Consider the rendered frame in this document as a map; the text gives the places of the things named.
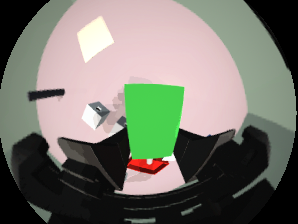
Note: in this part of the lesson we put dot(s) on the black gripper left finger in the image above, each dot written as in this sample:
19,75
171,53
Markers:
110,155

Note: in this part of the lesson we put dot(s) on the red tray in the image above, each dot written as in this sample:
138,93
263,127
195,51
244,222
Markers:
141,165

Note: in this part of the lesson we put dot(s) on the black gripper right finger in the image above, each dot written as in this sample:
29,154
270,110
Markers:
193,151

